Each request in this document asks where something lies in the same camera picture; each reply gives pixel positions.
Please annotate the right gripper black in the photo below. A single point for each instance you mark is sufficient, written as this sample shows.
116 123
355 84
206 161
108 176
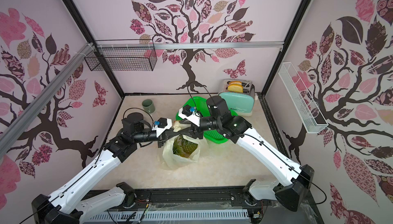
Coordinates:
186 121

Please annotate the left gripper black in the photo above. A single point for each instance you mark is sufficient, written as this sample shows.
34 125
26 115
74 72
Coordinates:
163 138

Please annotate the green-yellow pineapple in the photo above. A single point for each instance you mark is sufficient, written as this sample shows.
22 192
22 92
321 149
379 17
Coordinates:
183 147

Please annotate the green plastic basket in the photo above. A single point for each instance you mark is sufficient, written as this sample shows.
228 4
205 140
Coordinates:
218 136

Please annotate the yellow translucent plastic bag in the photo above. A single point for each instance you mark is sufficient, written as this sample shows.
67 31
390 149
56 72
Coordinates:
170 161

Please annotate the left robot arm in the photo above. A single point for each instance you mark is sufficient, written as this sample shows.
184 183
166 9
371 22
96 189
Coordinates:
68 205

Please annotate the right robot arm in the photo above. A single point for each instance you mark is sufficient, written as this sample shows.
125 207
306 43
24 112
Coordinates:
293 181

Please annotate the green ceramic cup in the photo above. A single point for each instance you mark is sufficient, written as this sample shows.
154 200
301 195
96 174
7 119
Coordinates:
148 106

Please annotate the mint green toaster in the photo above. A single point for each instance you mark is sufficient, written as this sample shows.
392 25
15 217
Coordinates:
241 103

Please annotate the bread slice in toaster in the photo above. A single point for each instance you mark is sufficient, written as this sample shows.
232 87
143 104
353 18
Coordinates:
236 88

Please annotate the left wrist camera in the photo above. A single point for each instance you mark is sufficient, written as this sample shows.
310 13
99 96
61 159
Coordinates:
161 126

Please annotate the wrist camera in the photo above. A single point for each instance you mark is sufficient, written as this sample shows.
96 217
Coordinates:
190 114
161 126

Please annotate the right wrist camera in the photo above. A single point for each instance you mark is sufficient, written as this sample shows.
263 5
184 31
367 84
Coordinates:
190 114

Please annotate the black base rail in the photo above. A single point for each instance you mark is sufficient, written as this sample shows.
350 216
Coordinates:
215 198

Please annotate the black wire basket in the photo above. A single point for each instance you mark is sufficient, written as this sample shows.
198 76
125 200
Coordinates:
123 57

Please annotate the back aluminium rail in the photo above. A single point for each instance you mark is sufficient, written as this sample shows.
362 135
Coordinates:
218 45

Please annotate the white slotted cable duct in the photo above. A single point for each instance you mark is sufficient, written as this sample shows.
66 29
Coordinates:
132 217

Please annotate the white wire shelf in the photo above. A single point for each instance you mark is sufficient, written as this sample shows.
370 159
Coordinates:
297 85

